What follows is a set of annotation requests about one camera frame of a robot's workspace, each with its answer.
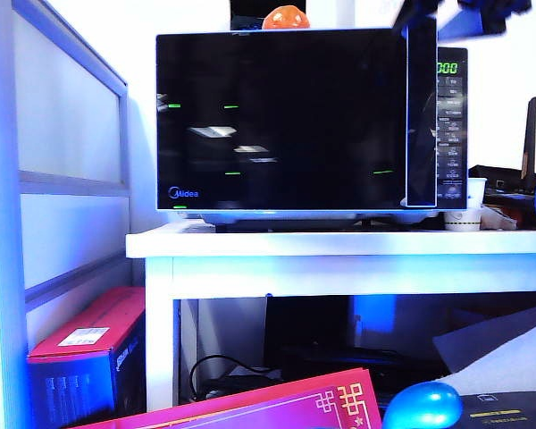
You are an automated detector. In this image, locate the black power adapter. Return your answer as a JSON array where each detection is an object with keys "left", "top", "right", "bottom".
[{"left": 200, "top": 374, "right": 285, "bottom": 400}]

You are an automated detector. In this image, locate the grey office partition panel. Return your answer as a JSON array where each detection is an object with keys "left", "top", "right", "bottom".
[{"left": 0, "top": 0, "right": 131, "bottom": 429}]

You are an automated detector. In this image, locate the white foam sheet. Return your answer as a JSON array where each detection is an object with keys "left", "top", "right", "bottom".
[{"left": 435, "top": 324, "right": 536, "bottom": 398}]

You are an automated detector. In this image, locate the shiny blue egg-shaped object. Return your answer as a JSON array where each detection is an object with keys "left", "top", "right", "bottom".
[{"left": 381, "top": 381, "right": 465, "bottom": 429}]

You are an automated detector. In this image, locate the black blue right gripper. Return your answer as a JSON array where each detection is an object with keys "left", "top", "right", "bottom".
[{"left": 391, "top": 0, "right": 533, "bottom": 42}]

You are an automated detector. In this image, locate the white table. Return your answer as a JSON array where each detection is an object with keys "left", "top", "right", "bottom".
[{"left": 125, "top": 222, "right": 536, "bottom": 412}]

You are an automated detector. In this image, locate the thin black cable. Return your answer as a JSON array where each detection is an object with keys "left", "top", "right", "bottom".
[{"left": 188, "top": 354, "right": 276, "bottom": 403}]

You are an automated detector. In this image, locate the black router with antenna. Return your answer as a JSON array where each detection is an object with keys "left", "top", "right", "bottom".
[{"left": 467, "top": 96, "right": 536, "bottom": 210}]

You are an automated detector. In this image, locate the orange fruit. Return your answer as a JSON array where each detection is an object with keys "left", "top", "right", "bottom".
[{"left": 262, "top": 6, "right": 309, "bottom": 31}]

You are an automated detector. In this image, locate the black flat device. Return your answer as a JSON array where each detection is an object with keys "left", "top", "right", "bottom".
[{"left": 280, "top": 342, "right": 450, "bottom": 394}]

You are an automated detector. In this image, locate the patterned white paper cup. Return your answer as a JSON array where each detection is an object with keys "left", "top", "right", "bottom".
[{"left": 443, "top": 209, "right": 482, "bottom": 231}]

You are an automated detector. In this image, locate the orange and white snack packet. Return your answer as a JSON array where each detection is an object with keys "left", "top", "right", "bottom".
[{"left": 479, "top": 204, "right": 523, "bottom": 231}]

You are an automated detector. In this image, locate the large black box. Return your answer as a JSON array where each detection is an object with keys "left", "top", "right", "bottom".
[{"left": 263, "top": 295, "right": 352, "bottom": 354}]

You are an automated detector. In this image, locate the black box with gold print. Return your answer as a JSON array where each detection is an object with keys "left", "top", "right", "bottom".
[{"left": 459, "top": 391, "right": 536, "bottom": 429}]

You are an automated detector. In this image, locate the red and blue carton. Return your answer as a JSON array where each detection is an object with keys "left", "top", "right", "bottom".
[{"left": 26, "top": 286, "right": 147, "bottom": 429}]

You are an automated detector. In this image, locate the plain white plastic cup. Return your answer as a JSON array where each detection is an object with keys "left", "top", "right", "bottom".
[{"left": 466, "top": 177, "right": 489, "bottom": 210}]

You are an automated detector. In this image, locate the magenta gift box gold pattern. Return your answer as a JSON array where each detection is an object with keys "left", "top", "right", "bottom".
[{"left": 66, "top": 366, "right": 383, "bottom": 429}]

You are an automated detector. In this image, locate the grey cardboard sheet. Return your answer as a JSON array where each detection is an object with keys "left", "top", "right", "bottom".
[{"left": 431, "top": 306, "right": 536, "bottom": 377}]

